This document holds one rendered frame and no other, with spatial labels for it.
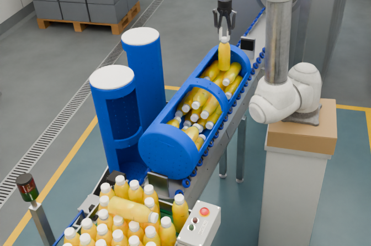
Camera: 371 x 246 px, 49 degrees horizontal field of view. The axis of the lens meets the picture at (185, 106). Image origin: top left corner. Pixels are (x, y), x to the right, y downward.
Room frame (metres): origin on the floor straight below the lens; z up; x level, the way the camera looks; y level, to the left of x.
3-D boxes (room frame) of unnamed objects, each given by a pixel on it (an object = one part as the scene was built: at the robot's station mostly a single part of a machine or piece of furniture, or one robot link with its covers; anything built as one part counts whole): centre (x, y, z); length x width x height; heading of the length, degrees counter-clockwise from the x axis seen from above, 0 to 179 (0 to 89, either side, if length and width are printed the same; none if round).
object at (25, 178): (1.11, 0.63, 1.18); 0.06 x 0.06 x 0.16
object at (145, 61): (2.73, 0.30, 0.59); 0.28 x 0.28 x 0.88
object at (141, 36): (2.73, 0.30, 1.03); 0.28 x 0.28 x 0.01
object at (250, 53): (2.49, -0.45, 1.00); 0.10 x 0.04 x 0.15; 64
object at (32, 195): (1.11, 0.63, 1.18); 0.06 x 0.06 x 0.05
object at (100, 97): (2.18, 0.45, 0.59); 0.28 x 0.28 x 0.88
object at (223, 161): (2.27, -0.26, 0.31); 0.06 x 0.06 x 0.63; 64
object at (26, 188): (1.11, 0.63, 1.23); 0.06 x 0.06 x 0.04
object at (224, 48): (2.04, -0.24, 1.22); 0.07 x 0.07 x 0.19
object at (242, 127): (2.20, -0.39, 0.31); 0.06 x 0.06 x 0.63; 64
